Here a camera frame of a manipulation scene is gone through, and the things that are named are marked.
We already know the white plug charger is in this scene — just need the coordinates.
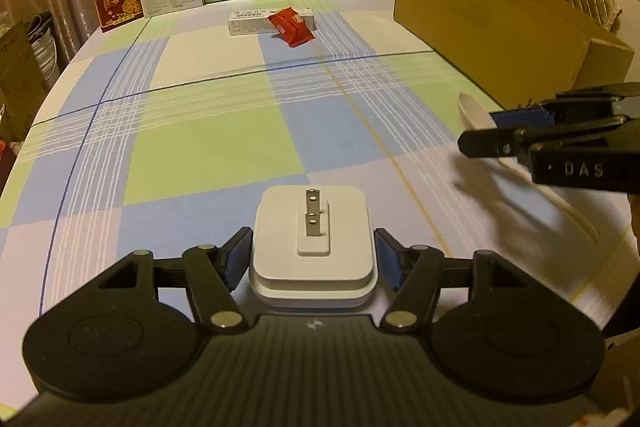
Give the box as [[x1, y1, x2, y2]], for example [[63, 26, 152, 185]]
[[248, 185, 378, 308]]

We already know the desktop with checked cloth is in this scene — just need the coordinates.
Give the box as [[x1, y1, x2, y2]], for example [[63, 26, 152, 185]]
[[0, 0, 640, 408]]

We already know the red snack packet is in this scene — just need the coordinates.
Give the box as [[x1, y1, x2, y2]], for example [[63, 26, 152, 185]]
[[267, 7, 316, 48]]

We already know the white medicine box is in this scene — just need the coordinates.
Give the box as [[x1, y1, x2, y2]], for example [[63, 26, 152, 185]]
[[228, 7, 316, 36]]

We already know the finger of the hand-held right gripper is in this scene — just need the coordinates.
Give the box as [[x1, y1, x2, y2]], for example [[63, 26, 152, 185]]
[[457, 116, 640, 160], [489, 83, 640, 131]]

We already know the large cardboard box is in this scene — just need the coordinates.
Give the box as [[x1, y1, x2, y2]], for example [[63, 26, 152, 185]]
[[392, 0, 636, 114]]

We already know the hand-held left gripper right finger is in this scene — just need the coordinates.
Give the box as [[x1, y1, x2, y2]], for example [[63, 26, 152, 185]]
[[374, 228, 533, 334]]

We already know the small brown carton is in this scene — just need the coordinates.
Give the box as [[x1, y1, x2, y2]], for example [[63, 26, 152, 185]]
[[0, 19, 51, 148]]

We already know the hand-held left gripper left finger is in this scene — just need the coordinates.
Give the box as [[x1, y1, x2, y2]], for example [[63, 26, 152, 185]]
[[97, 227, 253, 337]]

